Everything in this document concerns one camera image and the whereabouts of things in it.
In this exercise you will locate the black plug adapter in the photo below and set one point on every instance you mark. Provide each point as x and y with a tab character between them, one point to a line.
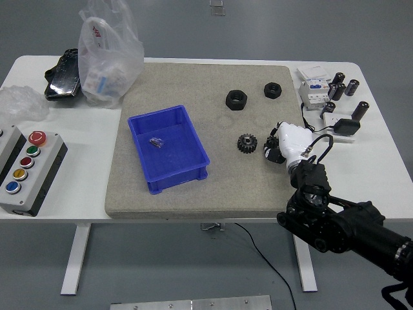
346	126

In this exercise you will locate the silver metal plate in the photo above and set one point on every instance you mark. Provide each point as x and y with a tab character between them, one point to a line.
193	304

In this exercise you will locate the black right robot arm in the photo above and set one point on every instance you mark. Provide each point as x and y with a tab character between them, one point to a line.
355	226

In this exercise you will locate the small black gear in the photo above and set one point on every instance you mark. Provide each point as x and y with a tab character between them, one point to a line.
269	142

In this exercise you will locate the metal bracket under table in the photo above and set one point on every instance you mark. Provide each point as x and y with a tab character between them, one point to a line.
211	226

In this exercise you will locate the crumpled clear plastic wrap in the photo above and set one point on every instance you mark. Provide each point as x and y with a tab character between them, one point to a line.
19	103

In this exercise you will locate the shiny black packet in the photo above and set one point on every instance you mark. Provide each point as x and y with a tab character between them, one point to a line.
63	80

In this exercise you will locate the grey-brown felt mat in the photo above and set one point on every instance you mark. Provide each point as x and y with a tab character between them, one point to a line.
200	193

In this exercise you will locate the flat white carton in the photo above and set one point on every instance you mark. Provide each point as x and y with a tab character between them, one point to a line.
309	71

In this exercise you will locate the large black hex nut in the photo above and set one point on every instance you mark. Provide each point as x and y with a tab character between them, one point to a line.
229	102

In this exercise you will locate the white circuit breaker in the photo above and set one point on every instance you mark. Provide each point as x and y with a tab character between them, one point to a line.
311	93

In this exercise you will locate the black cylindrical capacitor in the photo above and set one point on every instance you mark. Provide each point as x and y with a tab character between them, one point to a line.
359	111
328	108
338	78
351	87
339	92
331	90

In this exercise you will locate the white power socket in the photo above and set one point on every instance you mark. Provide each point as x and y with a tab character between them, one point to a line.
330	117

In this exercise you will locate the translucent white plastic bag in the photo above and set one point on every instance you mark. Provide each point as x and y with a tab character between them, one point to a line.
96	64

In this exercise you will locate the white table leg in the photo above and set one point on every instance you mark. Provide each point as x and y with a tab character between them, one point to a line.
75	258
306	268

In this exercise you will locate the small black hex nut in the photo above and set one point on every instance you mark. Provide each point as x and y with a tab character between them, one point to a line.
267	93

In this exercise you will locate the clear floor cover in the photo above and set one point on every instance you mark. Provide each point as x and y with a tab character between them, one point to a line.
215	3
218	12

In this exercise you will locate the blue plastic box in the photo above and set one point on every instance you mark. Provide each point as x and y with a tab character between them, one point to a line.
180	161

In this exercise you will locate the small clear bag of screws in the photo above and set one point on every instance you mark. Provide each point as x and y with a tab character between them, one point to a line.
156	142

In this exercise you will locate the large black gear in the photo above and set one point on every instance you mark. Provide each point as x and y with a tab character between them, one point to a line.
242	147

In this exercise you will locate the grey five-button control box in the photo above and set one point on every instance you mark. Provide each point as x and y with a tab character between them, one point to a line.
32	181

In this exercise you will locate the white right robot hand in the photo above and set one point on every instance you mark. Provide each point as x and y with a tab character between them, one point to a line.
295	142

